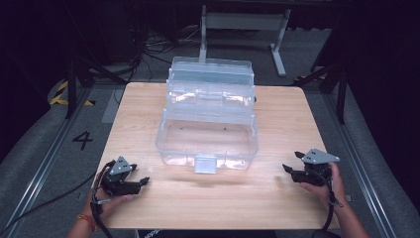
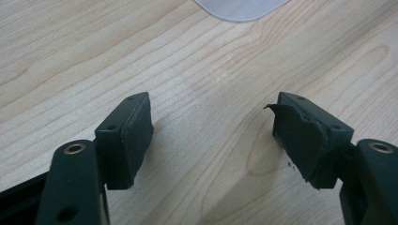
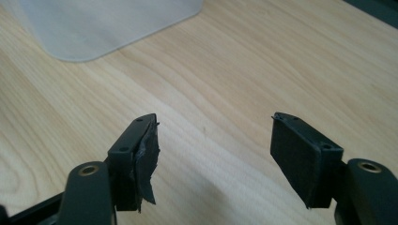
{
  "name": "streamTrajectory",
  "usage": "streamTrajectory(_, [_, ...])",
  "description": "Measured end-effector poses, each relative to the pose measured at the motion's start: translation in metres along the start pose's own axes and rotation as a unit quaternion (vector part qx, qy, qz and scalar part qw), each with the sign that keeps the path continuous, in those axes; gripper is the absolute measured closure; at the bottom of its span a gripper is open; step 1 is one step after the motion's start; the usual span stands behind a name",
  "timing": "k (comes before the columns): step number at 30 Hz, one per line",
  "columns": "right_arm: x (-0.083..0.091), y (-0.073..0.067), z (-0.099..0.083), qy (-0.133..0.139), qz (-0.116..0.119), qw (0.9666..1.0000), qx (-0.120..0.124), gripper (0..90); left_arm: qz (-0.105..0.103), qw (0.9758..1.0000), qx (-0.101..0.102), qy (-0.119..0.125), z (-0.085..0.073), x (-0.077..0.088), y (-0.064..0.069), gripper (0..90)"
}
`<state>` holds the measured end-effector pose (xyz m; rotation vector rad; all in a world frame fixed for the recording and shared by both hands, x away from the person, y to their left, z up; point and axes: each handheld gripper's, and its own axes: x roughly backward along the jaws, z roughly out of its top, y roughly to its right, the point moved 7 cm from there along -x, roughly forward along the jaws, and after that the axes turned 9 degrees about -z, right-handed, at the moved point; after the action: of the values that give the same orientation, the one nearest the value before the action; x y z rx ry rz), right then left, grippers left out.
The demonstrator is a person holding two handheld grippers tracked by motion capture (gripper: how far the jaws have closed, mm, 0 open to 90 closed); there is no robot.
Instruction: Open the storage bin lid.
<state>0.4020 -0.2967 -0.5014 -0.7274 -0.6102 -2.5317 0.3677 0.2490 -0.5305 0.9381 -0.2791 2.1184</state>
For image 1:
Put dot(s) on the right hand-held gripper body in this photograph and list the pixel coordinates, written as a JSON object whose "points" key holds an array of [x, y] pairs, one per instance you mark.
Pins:
{"points": [[316, 168]]}

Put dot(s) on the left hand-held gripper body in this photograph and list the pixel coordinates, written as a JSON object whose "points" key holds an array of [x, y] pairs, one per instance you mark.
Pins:
{"points": [[117, 183]]}

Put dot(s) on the clear plastic storage box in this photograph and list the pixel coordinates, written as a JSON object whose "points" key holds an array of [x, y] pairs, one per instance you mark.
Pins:
{"points": [[206, 132]]}

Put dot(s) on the person's right hand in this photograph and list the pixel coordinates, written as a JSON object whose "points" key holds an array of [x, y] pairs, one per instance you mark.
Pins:
{"points": [[335, 190]]}

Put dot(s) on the person's left hand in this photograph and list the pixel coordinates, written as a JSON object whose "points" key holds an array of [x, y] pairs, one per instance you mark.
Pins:
{"points": [[99, 206]]}

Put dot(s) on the black tripod stand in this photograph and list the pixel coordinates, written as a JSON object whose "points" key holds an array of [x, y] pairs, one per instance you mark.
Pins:
{"points": [[72, 86], [341, 89]]}

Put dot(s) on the grey metal stand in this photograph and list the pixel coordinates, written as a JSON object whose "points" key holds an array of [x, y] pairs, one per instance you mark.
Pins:
{"points": [[280, 39]]}

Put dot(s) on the metal floor rail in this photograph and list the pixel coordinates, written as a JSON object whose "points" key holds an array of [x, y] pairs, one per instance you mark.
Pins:
{"points": [[49, 155], [360, 165]]}

